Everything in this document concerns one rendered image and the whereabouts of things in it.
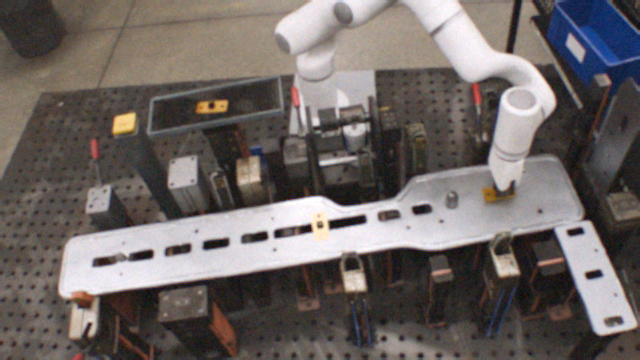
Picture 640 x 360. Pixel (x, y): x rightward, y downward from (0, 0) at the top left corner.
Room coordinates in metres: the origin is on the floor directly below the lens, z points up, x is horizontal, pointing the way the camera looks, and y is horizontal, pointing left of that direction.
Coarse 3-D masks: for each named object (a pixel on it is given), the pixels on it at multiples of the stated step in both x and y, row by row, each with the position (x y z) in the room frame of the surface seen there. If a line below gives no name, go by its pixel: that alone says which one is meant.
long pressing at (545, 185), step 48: (432, 192) 0.79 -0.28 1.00; (480, 192) 0.76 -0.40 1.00; (528, 192) 0.73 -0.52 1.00; (96, 240) 0.85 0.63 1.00; (144, 240) 0.82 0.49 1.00; (192, 240) 0.79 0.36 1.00; (240, 240) 0.76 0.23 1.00; (288, 240) 0.74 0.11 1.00; (336, 240) 0.71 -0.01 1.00; (384, 240) 0.68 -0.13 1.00; (432, 240) 0.66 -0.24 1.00; (480, 240) 0.63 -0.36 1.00; (96, 288) 0.70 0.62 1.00; (144, 288) 0.68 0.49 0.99
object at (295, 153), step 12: (288, 144) 0.99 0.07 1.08; (300, 144) 0.98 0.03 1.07; (288, 156) 0.94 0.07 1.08; (300, 156) 0.93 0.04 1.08; (288, 168) 0.92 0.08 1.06; (300, 168) 0.92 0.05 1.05; (300, 180) 0.92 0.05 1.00; (312, 180) 0.92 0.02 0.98; (300, 192) 0.93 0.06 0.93; (312, 192) 0.93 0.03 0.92; (312, 228) 0.92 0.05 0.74
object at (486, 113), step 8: (488, 96) 0.90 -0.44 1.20; (496, 96) 0.89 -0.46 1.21; (480, 104) 0.91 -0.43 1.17; (488, 104) 0.87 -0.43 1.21; (496, 104) 0.87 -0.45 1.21; (480, 112) 0.90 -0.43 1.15; (488, 112) 0.90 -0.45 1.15; (480, 120) 0.89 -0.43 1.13; (488, 120) 0.89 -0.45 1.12; (480, 128) 0.89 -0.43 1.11; (488, 128) 0.89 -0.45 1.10; (480, 136) 0.88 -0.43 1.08; (480, 144) 0.87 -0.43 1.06
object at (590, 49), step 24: (576, 0) 1.28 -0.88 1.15; (600, 0) 1.27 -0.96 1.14; (552, 24) 1.25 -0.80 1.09; (576, 24) 1.28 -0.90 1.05; (600, 24) 1.24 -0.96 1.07; (624, 24) 1.14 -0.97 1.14; (576, 48) 1.12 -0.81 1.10; (600, 48) 1.17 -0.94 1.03; (624, 48) 1.11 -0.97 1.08; (576, 72) 1.09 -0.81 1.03; (600, 72) 0.99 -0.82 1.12; (624, 72) 0.98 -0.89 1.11
